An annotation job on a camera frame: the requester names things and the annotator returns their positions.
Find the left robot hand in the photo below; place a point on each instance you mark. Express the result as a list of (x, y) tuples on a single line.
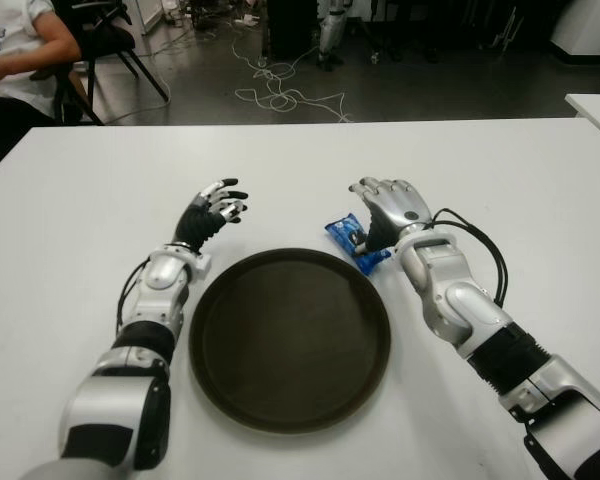
[(197, 222)]

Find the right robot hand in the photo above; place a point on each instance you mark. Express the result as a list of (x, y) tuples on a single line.
[(397, 205)]

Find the blue Oreo packet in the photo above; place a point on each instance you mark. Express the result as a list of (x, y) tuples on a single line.
[(342, 230)]

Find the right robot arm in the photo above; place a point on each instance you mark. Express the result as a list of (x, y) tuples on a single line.
[(445, 295)]

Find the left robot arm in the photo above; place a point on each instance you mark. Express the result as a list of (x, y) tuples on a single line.
[(157, 272)]

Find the round brown tray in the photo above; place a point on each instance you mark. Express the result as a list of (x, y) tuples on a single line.
[(290, 340)]

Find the silver humanoid robot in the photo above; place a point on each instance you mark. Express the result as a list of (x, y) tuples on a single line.
[(330, 30)]

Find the black cabinet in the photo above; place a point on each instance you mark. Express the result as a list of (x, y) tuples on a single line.
[(292, 30)]

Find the black office chair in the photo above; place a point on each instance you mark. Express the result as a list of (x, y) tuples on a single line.
[(105, 35)]

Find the white board panel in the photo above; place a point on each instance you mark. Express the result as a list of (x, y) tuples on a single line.
[(147, 15)]

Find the seated person white shirt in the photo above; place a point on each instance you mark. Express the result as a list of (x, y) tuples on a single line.
[(20, 30)]

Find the white cabinet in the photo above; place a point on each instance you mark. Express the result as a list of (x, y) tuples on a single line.
[(590, 25)]

